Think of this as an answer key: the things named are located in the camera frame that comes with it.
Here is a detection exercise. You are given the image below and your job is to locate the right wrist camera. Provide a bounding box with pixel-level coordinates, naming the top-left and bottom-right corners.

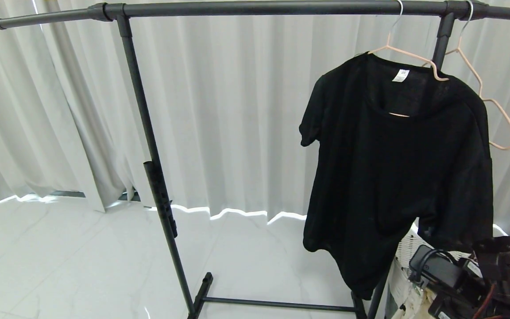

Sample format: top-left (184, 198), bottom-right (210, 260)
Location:
top-left (409, 245), bottom-right (466, 291)

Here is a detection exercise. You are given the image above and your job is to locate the white curtain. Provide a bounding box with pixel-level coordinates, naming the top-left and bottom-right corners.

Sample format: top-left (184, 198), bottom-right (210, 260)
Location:
top-left (0, 0), bottom-right (510, 235)

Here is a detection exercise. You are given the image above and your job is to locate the white laundry basket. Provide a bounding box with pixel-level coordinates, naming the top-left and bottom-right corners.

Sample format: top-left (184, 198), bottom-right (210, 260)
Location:
top-left (386, 222), bottom-right (510, 319)

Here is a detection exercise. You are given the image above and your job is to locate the black clothes rack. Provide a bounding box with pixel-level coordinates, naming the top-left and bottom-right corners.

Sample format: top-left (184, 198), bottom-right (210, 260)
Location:
top-left (0, 0), bottom-right (510, 319)

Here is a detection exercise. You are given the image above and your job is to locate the pink clothes hanger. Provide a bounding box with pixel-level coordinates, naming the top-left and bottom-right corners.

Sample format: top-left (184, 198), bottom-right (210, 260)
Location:
top-left (422, 0), bottom-right (510, 151)
top-left (367, 0), bottom-right (450, 118)

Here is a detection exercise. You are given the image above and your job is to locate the black t-shirt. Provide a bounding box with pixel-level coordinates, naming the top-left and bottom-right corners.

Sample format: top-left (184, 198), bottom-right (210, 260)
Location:
top-left (298, 52), bottom-right (495, 301)

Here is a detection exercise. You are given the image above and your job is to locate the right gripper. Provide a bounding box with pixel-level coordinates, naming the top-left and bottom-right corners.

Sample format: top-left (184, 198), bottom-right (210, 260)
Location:
top-left (428, 275), bottom-right (488, 319)

